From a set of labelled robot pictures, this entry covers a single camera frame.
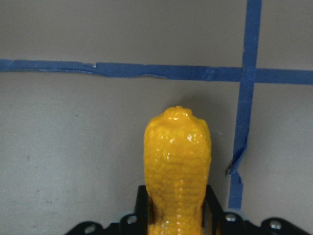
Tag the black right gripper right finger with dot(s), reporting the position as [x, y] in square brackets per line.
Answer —
[212, 211]

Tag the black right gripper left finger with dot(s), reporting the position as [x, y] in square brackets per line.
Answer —
[142, 204]

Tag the yellow corn cob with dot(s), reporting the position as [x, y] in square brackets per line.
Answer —
[177, 158]

